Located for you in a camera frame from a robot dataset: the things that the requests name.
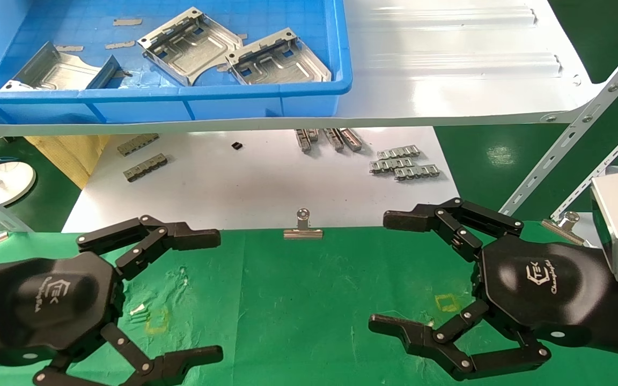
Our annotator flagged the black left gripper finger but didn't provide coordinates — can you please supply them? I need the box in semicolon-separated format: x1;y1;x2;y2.
77;216;222;280

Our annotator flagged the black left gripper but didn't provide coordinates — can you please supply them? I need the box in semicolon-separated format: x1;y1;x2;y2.
0;251;224;386

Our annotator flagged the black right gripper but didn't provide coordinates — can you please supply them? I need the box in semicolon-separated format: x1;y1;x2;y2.
368;197;613;382

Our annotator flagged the sheet metal bracket part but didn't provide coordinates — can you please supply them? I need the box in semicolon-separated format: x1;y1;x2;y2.
225;28;333;86
137;6;245;87

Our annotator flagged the small grey metal strip part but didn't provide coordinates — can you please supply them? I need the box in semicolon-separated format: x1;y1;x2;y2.
117;133;160;157
123;153;168;183

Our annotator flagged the small silver clip strip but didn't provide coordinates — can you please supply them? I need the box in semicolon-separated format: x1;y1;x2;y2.
377;145;422;160
370;157;415;175
394;164;441;182

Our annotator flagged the silver binder clip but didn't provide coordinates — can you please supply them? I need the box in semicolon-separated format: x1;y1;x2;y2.
541;211;592;247
283;208;324;240

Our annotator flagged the green cloth mat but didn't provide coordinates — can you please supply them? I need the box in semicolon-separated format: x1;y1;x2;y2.
0;220;618;386

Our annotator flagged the blue plastic bin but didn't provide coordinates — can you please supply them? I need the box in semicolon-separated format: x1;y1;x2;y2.
0;0;353;125

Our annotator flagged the yellow woven bag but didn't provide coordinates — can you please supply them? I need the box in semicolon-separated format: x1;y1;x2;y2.
24;135;111;190

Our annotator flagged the white round stand base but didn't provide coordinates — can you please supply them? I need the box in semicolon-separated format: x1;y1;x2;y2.
0;161;37;207

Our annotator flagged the white metal shelf board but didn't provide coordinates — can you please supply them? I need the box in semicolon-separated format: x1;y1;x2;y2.
0;0;608;138

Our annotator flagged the white slotted angle rail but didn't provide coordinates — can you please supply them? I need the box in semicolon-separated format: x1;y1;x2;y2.
499;40;618;218
0;216;34;234
550;110;618;221

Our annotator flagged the curved-edge sheet metal bracket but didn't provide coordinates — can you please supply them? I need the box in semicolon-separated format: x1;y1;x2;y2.
1;41;125;91

